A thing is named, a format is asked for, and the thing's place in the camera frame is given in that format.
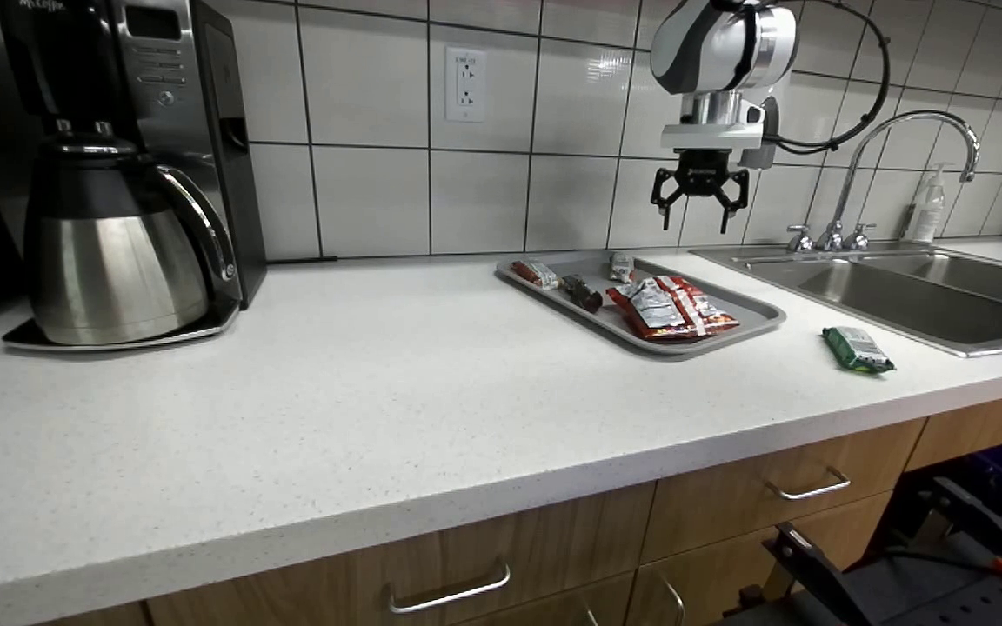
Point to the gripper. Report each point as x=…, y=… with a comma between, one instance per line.
x=703, y=171

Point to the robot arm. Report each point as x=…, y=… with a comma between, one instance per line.
x=718, y=43

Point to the small silver packet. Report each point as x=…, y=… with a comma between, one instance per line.
x=622, y=267

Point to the tap lever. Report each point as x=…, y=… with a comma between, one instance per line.
x=858, y=236
x=800, y=239

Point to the large red and white packet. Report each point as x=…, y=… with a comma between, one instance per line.
x=671, y=309

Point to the dark brown packet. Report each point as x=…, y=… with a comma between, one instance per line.
x=582, y=294

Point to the grey tray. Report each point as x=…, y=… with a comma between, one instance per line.
x=614, y=326

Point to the chrome tap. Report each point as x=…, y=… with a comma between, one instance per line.
x=866, y=148

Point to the small red and white packet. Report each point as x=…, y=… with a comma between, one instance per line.
x=536, y=274

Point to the green packet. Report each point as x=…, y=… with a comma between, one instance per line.
x=856, y=349

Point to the white soap dispenser bottle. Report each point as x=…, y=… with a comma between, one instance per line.
x=928, y=209

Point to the steel sink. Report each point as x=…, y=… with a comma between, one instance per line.
x=918, y=300

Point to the wooden drawer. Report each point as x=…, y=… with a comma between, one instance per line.
x=501, y=548
x=544, y=609
x=727, y=504
x=718, y=582

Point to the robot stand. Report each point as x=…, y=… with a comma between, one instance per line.
x=918, y=591

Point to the black and steel coffee maker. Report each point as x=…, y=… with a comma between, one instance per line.
x=188, y=96

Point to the steel coffee carafe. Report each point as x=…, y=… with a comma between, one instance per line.
x=110, y=252

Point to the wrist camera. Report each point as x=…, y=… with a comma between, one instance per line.
x=710, y=137

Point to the white wall socket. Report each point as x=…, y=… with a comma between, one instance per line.
x=465, y=84

